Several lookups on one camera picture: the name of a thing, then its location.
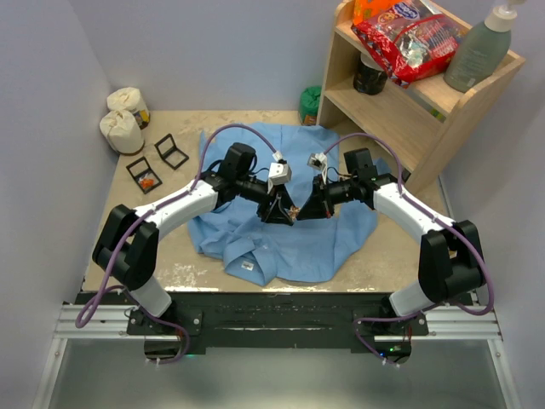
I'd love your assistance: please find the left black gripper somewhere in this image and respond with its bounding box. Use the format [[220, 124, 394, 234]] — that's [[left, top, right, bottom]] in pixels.
[[237, 174, 295, 226]]

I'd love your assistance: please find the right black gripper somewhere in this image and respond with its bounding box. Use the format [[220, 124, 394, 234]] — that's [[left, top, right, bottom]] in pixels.
[[297, 174, 359, 221]]

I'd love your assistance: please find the blue button shirt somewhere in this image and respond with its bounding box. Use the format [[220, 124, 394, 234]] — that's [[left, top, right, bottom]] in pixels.
[[187, 123, 378, 285]]

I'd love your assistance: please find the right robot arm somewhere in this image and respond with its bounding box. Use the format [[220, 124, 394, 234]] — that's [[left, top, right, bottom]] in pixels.
[[297, 148, 486, 335]]

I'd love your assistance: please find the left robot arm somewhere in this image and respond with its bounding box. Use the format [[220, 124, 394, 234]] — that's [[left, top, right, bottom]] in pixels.
[[92, 142, 294, 334]]

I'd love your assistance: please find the green lidded container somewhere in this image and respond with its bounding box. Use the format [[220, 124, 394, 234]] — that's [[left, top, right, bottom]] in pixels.
[[299, 86, 322, 126]]

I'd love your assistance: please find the black stand rear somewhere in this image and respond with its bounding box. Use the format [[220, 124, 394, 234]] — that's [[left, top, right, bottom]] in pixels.
[[154, 134, 189, 170]]

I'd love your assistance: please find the black stand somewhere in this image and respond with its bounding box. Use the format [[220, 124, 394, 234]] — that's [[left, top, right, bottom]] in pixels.
[[154, 134, 189, 170], [126, 156, 163, 194]]

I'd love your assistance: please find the wooden shelf unit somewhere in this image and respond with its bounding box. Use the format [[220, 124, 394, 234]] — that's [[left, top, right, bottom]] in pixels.
[[317, 1, 525, 193]]

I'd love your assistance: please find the dark jar on shelf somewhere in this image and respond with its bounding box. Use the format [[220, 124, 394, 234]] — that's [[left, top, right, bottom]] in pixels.
[[353, 53, 388, 95]]

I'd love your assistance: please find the black stand front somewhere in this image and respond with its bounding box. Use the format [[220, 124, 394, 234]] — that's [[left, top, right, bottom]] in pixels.
[[126, 156, 163, 194]]

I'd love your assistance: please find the white cloth bag front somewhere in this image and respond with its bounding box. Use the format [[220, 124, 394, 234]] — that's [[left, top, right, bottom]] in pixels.
[[99, 110, 145, 155]]

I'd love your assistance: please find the white cloth bag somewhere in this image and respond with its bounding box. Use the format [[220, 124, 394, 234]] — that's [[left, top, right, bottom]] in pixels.
[[106, 87, 150, 130], [99, 110, 145, 155]]

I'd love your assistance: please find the white cloth bag rear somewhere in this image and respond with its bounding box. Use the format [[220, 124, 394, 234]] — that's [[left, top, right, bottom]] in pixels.
[[106, 87, 150, 130]]

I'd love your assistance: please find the red candy bag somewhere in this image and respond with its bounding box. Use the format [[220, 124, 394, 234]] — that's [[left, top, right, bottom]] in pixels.
[[352, 1, 468, 88]]

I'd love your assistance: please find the orange snack box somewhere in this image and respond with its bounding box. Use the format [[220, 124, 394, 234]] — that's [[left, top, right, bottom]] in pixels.
[[353, 0, 397, 25]]

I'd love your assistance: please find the green pump bottle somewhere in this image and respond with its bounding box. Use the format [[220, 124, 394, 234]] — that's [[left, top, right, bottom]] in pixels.
[[444, 0, 525, 92]]

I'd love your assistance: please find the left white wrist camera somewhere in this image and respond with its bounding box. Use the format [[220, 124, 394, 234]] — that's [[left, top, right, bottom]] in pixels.
[[267, 163, 292, 193]]

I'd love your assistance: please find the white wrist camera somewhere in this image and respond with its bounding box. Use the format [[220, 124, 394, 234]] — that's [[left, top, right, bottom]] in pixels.
[[267, 163, 292, 193], [307, 153, 328, 183]]

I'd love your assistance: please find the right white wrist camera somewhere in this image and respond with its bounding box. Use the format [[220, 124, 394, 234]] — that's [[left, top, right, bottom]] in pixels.
[[307, 153, 328, 183]]

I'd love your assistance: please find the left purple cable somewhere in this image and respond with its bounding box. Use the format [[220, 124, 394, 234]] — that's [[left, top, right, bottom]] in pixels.
[[75, 123, 284, 329]]

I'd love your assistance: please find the purple cable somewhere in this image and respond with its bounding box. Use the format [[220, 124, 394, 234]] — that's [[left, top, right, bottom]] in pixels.
[[75, 123, 284, 329], [323, 132, 496, 316]]

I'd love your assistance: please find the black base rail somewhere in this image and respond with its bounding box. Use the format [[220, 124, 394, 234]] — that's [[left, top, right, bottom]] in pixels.
[[87, 290, 450, 363]]

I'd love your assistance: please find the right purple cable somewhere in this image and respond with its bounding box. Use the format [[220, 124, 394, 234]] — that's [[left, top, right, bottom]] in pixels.
[[323, 132, 496, 316]]

